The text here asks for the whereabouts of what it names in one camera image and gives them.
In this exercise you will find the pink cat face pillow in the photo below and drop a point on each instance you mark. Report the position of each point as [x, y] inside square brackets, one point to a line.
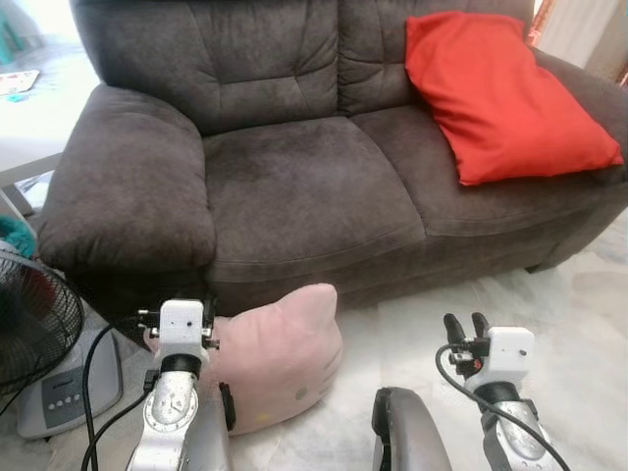
[285, 363]

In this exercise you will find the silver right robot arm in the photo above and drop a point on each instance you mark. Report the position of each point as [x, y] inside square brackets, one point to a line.
[515, 437]

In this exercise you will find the black and grey floor fan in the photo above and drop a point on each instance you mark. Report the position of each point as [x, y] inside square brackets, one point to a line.
[93, 388]

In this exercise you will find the dark grey fabric sofa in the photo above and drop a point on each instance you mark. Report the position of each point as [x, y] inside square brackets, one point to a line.
[294, 177]

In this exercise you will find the red pillow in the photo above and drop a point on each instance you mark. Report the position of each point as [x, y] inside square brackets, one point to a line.
[500, 98]

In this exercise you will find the grey left robot leg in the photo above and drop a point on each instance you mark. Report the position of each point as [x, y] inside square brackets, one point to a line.
[211, 442]

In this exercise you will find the printed paper sheets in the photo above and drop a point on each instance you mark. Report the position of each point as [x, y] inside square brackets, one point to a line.
[18, 81]

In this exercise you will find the orange patterned curtain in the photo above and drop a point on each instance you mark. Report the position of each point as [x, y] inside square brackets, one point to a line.
[541, 20]

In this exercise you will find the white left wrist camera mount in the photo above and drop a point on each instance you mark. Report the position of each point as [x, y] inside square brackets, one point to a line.
[182, 324]

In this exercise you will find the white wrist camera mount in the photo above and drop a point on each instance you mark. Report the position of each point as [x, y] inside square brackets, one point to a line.
[510, 351]
[182, 324]

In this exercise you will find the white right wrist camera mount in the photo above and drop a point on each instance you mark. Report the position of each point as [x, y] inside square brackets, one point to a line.
[510, 351]

